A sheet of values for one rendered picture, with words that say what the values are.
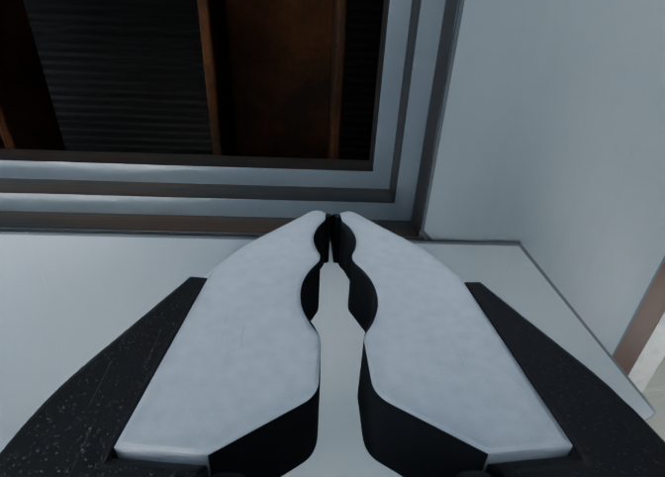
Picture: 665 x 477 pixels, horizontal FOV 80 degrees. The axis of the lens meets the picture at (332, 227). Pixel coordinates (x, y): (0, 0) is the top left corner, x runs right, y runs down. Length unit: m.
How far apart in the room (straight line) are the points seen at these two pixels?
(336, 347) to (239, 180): 0.08
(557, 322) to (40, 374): 0.21
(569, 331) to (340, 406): 0.10
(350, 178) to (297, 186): 0.02
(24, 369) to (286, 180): 0.13
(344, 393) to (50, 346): 0.12
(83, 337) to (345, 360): 0.10
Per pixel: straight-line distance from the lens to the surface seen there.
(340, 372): 0.18
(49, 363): 0.20
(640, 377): 0.57
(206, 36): 0.25
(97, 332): 0.18
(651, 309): 0.25
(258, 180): 0.15
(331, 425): 0.20
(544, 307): 0.17
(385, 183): 0.16
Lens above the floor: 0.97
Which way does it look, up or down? 61 degrees down
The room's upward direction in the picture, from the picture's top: 176 degrees clockwise
